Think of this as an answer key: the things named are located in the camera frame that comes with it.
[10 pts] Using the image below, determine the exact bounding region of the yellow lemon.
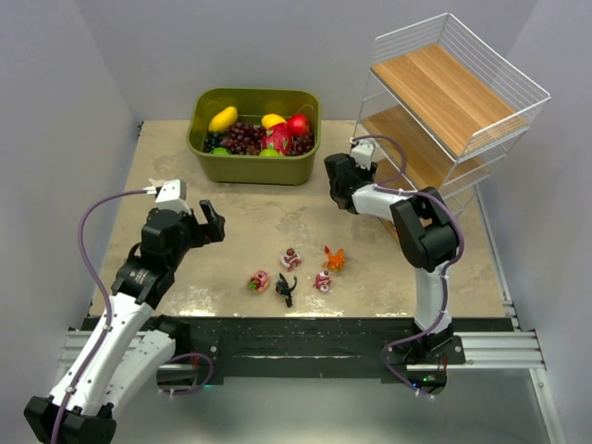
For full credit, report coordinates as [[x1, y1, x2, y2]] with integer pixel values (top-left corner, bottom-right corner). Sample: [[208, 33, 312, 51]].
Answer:
[[261, 114, 286, 130]]

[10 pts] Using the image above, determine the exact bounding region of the yellow mango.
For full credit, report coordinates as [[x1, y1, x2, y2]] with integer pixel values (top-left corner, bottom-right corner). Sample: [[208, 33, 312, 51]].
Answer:
[[208, 106, 239, 133]]

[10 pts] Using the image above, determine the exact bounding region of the pink bear strawberry toy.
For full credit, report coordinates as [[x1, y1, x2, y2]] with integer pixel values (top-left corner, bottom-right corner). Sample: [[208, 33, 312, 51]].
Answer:
[[247, 269, 270, 293]]

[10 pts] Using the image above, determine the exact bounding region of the olive green plastic bin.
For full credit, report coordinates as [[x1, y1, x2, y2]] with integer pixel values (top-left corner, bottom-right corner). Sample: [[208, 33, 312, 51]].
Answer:
[[187, 87, 321, 186]]

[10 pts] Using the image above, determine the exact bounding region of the green pear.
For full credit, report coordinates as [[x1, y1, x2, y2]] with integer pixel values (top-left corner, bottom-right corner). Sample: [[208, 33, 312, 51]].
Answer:
[[259, 148, 283, 157]]

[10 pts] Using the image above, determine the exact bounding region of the red apple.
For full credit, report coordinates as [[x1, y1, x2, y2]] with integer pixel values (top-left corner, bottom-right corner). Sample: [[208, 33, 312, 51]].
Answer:
[[287, 114, 311, 138]]

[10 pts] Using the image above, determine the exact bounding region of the dark blue grape bunch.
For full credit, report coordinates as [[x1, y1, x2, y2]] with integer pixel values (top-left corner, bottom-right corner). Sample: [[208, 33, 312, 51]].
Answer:
[[203, 131, 224, 153]]

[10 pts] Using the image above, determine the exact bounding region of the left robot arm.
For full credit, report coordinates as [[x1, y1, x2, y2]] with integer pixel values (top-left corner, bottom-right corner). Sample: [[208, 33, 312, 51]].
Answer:
[[24, 198, 225, 443]]

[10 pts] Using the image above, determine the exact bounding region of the black cat toy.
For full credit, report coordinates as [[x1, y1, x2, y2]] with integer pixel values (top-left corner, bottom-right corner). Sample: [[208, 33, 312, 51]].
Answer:
[[275, 273, 298, 308]]

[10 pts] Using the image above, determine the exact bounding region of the pink strawberry cake toy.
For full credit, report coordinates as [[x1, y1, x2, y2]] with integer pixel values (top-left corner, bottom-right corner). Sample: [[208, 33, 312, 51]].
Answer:
[[280, 248, 302, 272]]

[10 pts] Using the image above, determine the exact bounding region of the white wire wooden shelf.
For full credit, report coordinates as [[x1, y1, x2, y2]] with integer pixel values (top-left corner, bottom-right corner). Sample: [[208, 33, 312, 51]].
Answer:
[[344, 12, 551, 246]]

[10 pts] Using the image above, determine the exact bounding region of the pink red bear toy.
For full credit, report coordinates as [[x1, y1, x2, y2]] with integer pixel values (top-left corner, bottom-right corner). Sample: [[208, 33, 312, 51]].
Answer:
[[314, 270, 331, 293]]

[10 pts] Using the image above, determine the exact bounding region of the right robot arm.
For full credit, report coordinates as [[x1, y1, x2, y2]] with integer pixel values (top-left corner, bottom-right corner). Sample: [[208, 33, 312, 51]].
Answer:
[[324, 153, 464, 352]]

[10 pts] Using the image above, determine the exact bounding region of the purple grape bunch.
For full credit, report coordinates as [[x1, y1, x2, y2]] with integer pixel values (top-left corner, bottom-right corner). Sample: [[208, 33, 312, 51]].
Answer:
[[221, 122, 315, 156]]

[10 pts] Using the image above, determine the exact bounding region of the pink dragon fruit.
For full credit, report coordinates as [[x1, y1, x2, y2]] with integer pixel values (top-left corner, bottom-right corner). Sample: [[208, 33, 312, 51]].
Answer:
[[261, 123, 293, 155]]

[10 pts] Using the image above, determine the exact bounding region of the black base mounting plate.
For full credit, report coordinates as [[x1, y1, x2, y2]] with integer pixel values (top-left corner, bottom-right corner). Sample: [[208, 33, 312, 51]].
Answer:
[[138, 316, 466, 388]]

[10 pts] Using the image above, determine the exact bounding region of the orange fox toy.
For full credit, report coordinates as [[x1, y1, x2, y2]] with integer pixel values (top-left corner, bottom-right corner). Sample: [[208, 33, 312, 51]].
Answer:
[[322, 246, 346, 273]]

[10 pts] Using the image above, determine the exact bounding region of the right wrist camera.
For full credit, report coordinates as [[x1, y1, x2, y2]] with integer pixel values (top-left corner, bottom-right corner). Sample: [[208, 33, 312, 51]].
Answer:
[[350, 139, 376, 170]]

